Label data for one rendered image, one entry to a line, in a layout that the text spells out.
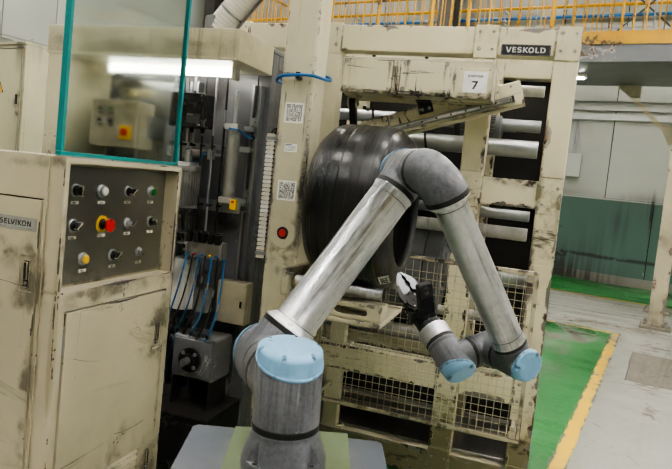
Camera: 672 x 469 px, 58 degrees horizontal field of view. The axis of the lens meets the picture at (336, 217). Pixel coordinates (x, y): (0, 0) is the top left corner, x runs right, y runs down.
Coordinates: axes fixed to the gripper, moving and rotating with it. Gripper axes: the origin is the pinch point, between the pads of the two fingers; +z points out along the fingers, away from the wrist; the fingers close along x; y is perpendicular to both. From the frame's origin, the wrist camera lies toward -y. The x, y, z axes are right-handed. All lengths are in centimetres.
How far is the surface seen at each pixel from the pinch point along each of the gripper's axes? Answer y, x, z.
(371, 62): -18, 31, 89
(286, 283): 23.9, -28.4, 27.8
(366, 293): 21.1, -5.0, 11.2
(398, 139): -17.4, 18.8, 41.4
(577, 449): 162, 109, -31
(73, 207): -25, -86, 39
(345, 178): -14.2, -4.8, 33.0
